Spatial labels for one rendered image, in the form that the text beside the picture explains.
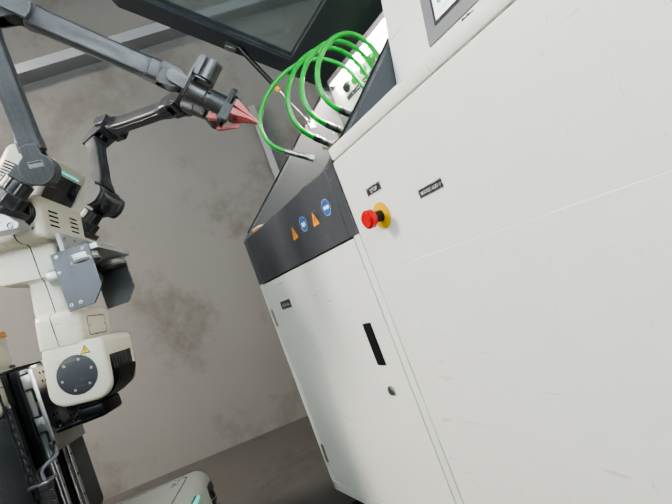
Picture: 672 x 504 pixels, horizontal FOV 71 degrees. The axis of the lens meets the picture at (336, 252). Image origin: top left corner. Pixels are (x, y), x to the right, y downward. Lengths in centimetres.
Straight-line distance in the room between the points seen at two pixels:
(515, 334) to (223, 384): 244
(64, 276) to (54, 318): 12
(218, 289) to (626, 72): 265
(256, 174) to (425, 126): 235
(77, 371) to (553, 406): 114
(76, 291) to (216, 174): 182
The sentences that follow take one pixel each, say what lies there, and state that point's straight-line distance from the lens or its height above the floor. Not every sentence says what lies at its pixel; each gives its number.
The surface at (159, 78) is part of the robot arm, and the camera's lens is 139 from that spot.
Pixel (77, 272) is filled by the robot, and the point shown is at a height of 98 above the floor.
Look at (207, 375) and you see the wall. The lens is 303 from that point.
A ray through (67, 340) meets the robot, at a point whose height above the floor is 82.
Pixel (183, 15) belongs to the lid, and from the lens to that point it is 188.
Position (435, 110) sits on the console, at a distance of 75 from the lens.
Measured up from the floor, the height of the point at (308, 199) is 92.
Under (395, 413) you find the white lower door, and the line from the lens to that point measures 114.
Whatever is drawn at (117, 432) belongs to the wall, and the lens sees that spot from 322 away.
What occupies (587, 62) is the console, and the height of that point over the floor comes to 84.
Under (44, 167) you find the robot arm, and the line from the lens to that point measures 135.
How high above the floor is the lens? 72
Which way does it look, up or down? 3 degrees up
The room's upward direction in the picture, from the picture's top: 21 degrees counter-clockwise
